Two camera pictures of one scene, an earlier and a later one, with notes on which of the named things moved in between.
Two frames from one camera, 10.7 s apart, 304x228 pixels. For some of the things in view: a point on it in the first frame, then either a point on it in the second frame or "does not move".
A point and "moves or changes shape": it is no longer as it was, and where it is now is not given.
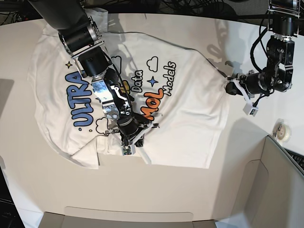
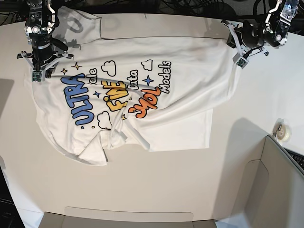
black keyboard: (298, 158) does not move
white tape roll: (281, 130) does not move
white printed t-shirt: (186, 96) moves or changes shape
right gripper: (252, 85) → (247, 38)
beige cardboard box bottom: (85, 217) does not move
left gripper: (128, 127) → (46, 52)
